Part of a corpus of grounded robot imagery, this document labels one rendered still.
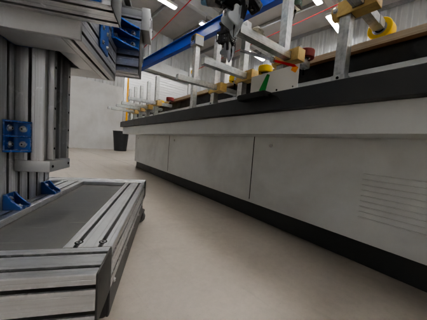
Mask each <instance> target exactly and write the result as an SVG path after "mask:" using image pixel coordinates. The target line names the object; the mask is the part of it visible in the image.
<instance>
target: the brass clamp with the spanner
mask: <svg viewBox="0 0 427 320"><path fill-rule="evenodd" d="M290 51H291V54H290V59H288V60H282V59H281V58H278V57H276V56H275V58H276V60H279V61H282V62H287V63H292V64H298V63H303V62H304V58H305V51H306V50H304V49H303V48H301V47H300V46H298V47H295V48H292V49H290ZM271 65H272V67H273V68H274V69H276V66H279V65H282V64H281V63H276V62H275V63H271Z"/></svg>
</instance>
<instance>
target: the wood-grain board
mask: <svg viewBox="0 0 427 320"><path fill-rule="evenodd" d="M423 36H427V23H424V24H421V25H417V26H415V27H411V28H408V29H405V30H401V31H398V32H394V33H392V34H388V35H385V36H381V37H377V38H375V39H371V40H368V41H365V42H362V43H358V44H354V45H352V46H351V55H356V54H359V53H363V52H366V51H370V50H374V49H378V48H382V47H385V46H389V45H392V44H396V43H401V42H404V41H408V40H411V39H415V38H418V37H423ZM335 57H336V50H335V51H331V52H328V53H325V54H322V55H318V56H315V57H314V59H313V60H312V61H310V66H314V65H318V64H321V63H325V62H329V61H333V60H335ZM226 84H227V88H232V87H234V84H233V83H226ZM206 94H209V93H208V89H206V90H203V91H199V92H197V97H199V96H202V95H206ZM190 97H191V94H190V95H186V96H183V97H179V98H176V99H174V102H170V104H171V103H175V102H180V101H183V100H187V99H190Z"/></svg>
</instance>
